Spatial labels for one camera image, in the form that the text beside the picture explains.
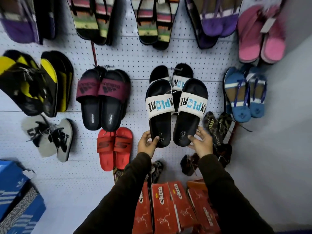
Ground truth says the dark brown flip-flop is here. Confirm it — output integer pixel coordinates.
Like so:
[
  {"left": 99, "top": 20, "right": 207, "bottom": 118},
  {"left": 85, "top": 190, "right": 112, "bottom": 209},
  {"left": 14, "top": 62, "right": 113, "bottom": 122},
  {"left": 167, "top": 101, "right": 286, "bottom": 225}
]
[
  {"left": 213, "top": 143, "right": 233, "bottom": 168},
  {"left": 180, "top": 153, "right": 200, "bottom": 177}
]

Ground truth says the black slide with maroon strap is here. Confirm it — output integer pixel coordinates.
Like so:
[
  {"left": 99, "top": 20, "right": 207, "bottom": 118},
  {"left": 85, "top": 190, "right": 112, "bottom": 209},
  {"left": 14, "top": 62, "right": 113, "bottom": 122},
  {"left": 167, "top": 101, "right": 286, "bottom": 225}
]
[
  {"left": 76, "top": 68, "right": 102, "bottom": 131},
  {"left": 98, "top": 69, "right": 131, "bottom": 132}
]

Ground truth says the black slide with white strap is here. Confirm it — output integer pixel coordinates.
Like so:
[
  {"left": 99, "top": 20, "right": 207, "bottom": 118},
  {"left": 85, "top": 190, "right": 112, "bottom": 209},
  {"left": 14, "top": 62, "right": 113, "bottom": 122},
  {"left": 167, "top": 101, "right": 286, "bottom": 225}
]
[
  {"left": 149, "top": 65, "right": 171, "bottom": 85},
  {"left": 172, "top": 63, "right": 194, "bottom": 92},
  {"left": 145, "top": 79, "right": 175, "bottom": 148},
  {"left": 172, "top": 78, "right": 208, "bottom": 147}
]

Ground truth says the multicolour striped flip-flop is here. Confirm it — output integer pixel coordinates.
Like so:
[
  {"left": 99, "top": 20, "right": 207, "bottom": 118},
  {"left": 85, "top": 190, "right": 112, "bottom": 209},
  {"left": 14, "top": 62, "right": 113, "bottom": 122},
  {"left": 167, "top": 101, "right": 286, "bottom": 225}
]
[
  {"left": 152, "top": 0, "right": 180, "bottom": 51},
  {"left": 94, "top": 0, "right": 118, "bottom": 46},
  {"left": 130, "top": 0, "right": 159, "bottom": 46},
  {"left": 65, "top": 0, "right": 108, "bottom": 46}
]

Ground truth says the red shoe box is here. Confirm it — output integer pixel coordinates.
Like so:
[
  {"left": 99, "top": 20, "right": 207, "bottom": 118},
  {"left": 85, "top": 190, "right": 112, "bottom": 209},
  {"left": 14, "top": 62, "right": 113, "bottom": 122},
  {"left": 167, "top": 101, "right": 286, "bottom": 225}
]
[
  {"left": 187, "top": 180, "right": 221, "bottom": 234},
  {"left": 167, "top": 181, "right": 199, "bottom": 229},
  {"left": 151, "top": 183, "right": 181, "bottom": 234},
  {"left": 132, "top": 181, "right": 154, "bottom": 234}
]

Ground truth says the blue striped flip-flop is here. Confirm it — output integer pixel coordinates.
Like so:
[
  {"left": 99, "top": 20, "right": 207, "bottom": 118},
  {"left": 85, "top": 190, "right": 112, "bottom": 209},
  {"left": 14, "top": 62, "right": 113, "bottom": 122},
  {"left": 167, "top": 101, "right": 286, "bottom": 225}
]
[
  {"left": 223, "top": 67, "right": 252, "bottom": 124},
  {"left": 246, "top": 67, "right": 267, "bottom": 119}
]

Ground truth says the person's left hand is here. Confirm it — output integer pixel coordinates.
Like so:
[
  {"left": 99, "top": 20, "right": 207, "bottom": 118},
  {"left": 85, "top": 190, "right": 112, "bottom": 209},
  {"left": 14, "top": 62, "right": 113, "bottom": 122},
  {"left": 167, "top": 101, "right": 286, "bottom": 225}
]
[{"left": 137, "top": 130, "right": 160, "bottom": 159}]

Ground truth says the brown patterned flip-flop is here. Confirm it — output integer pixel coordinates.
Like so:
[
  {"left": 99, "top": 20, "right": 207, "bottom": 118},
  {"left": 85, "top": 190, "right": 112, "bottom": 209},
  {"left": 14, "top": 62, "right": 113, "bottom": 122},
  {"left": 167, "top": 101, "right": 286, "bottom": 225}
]
[
  {"left": 218, "top": 112, "right": 233, "bottom": 135},
  {"left": 203, "top": 111, "right": 226, "bottom": 145}
]

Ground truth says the grey patterned flip-flop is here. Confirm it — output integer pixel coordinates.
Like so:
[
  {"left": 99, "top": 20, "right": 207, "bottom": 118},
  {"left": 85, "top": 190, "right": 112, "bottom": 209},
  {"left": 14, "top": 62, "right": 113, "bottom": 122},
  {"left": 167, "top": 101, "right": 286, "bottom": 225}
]
[
  {"left": 112, "top": 167, "right": 125, "bottom": 183},
  {"left": 146, "top": 160, "right": 164, "bottom": 184}
]

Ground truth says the pink flip-flop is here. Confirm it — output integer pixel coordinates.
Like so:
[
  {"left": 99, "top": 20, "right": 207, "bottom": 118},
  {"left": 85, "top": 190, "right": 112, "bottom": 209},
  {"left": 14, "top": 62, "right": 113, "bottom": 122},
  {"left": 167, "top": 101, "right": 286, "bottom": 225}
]
[
  {"left": 260, "top": 7, "right": 287, "bottom": 64},
  {"left": 237, "top": 4, "right": 264, "bottom": 64}
]

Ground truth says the person's right forearm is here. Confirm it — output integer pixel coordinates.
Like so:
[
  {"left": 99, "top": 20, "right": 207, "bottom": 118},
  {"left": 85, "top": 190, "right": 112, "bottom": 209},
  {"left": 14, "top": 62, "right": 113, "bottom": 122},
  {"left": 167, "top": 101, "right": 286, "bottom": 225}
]
[{"left": 197, "top": 154, "right": 275, "bottom": 234}]

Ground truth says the blue grey patterned shoe box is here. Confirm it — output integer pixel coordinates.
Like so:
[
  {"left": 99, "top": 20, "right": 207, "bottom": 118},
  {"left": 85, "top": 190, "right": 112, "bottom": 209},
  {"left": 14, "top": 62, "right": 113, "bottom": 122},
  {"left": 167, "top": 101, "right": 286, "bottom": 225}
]
[{"left": 0, "top": 182, "right": 47, "bottom": 234}]

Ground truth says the purple and grey flip-flop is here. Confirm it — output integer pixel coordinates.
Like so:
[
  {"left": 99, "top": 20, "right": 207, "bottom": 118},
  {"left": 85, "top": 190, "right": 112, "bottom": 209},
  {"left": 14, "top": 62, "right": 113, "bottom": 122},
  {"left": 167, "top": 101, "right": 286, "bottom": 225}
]
[
  {"left": 199, "top": 0, "right": 244, "bottom": 38},
  {"left": 184, "top": 0, "right": 220, "bottom": 50}
]

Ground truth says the white paper tag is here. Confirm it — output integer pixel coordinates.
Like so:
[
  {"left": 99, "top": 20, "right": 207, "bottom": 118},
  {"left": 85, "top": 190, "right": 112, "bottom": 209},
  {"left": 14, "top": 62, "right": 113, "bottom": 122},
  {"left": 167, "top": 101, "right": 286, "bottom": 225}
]
[{"left": 260, "top": 18, "right": 276, "bottom": 34}]

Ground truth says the person's left forearm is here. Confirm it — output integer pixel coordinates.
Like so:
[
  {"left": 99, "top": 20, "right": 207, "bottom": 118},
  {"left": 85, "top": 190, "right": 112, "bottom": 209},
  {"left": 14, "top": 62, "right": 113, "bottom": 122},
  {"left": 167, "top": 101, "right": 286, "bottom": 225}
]
[{"left": 73, "top": 152, "right": 153, "bottom": 234}]

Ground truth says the red slide sandal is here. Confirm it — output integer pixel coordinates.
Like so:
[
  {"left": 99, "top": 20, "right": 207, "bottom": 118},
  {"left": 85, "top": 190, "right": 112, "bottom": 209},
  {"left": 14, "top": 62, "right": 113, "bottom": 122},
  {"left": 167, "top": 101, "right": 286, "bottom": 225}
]
[
  {"left": 113, "top": 127, "right": 133, "bottom": 170},
  {"left": 97, "top": 129, "right": 116, "bottom": 172}
]

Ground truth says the grey sandal with black straps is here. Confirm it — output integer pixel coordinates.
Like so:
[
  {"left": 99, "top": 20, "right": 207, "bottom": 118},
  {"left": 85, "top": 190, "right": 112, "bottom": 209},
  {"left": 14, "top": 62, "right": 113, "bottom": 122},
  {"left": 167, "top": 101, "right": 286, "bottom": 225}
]
[
  {"left": 50, "top": 118, "right": 74, "bottom": 163},
  {"left": 21, "top": 115, "right": 58, "bottom": 158}
]

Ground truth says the purple striped flip-flop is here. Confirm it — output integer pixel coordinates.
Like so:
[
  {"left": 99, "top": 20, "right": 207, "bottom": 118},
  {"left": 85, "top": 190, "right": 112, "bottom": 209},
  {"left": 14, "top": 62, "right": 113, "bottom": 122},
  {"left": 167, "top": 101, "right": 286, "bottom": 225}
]
[{"left": 0, "top": 0, "right": 41, "bottom": 45}]

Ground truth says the red display hook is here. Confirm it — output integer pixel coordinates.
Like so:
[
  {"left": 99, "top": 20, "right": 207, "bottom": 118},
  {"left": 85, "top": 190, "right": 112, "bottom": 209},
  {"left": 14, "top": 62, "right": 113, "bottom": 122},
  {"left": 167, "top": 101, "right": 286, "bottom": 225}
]
[{"left": 90, "top": 41, "right": 98, "bottom": 67}]

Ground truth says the black and yellow flip-flop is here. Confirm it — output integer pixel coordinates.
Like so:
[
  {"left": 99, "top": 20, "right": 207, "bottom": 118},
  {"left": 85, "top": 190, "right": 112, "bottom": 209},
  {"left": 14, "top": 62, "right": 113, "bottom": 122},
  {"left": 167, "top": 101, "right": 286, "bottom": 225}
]
[
  {"left": 40, "top": 50, "right": 74, "bottom": 113},
  {"left": 0, "top": 50, "right": 58, "bottom": 118}
]

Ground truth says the person's right hand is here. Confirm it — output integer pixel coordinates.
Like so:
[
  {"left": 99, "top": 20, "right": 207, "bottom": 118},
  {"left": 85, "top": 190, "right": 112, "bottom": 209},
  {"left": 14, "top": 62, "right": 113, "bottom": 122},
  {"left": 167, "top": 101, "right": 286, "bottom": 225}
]
[{"left": 188, "top": 126, "right": 214, "bottom": 159}]

